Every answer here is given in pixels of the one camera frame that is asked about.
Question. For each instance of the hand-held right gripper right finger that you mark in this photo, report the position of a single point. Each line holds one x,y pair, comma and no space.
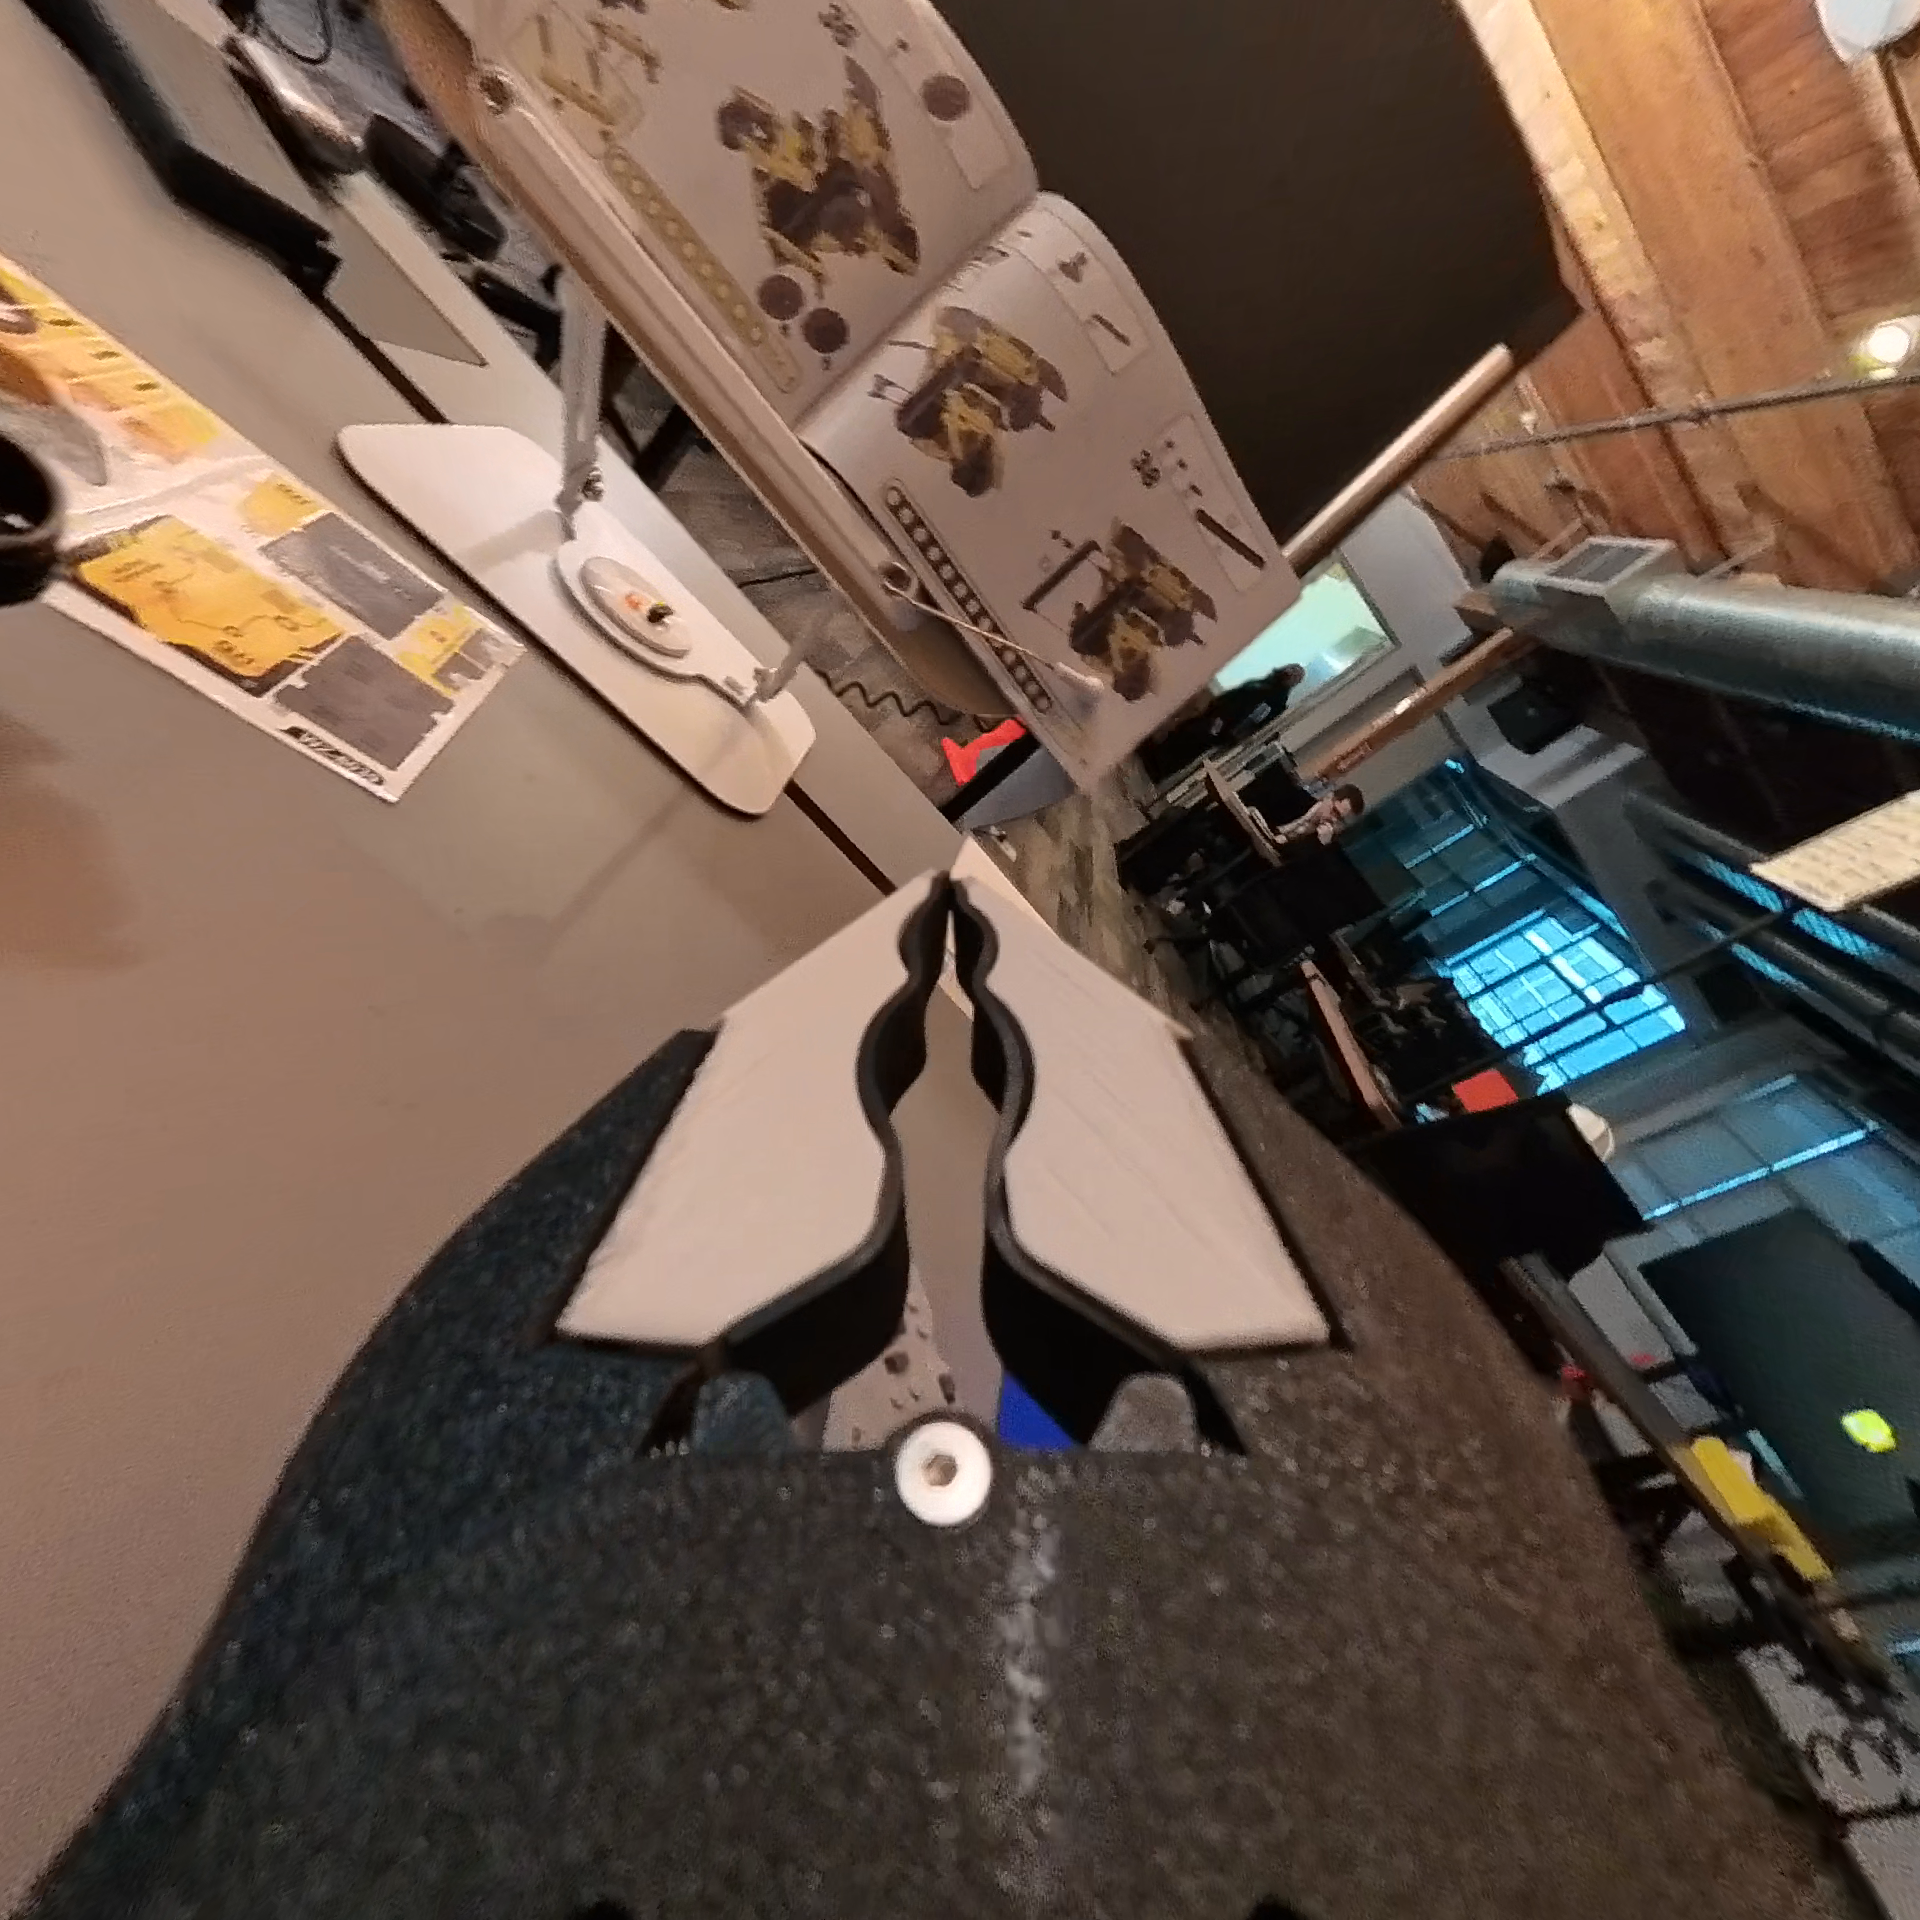
1159,1200

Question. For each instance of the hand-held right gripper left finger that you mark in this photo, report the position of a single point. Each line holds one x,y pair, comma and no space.
740,1200

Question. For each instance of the yellow toy vehicle model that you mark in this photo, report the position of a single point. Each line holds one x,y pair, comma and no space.
20,566

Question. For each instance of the yellow grey sticker sheet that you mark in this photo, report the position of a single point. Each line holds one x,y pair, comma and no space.
347,658

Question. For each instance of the open instruction booklet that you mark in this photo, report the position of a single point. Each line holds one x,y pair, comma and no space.
1023,494

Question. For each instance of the white book stand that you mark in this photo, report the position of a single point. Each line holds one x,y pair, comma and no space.
495,511

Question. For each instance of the dark grey rectangular pad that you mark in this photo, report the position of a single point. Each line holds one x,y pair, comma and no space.
405,297

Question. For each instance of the black divider panel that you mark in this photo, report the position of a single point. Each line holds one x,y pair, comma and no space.
1273,228

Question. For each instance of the small silver device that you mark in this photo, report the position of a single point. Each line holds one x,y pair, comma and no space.
297,95

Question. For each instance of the silver ventilation duct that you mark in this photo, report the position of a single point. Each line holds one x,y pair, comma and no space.
1722,625

